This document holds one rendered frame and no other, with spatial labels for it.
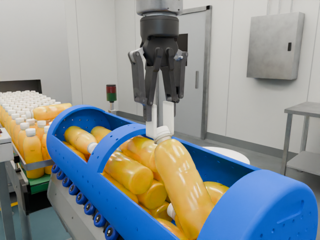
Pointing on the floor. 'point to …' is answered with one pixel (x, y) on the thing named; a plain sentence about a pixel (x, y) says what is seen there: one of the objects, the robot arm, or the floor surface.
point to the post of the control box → (6, 205)
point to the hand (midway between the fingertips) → (160, 119)
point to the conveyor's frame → (25, 198)
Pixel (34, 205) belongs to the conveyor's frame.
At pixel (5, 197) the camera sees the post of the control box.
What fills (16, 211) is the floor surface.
